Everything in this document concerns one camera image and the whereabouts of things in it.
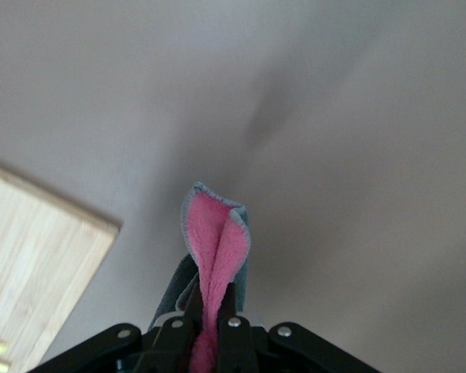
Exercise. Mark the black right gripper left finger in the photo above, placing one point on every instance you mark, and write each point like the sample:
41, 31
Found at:
112, 349

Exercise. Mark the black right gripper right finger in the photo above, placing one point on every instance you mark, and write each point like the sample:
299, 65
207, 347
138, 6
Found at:
279, 349

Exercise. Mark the grey and pink cloth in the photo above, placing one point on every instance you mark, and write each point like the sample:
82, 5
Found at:
213, 233

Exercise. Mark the bamboo cutting board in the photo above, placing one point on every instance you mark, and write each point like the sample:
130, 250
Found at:
35, 252

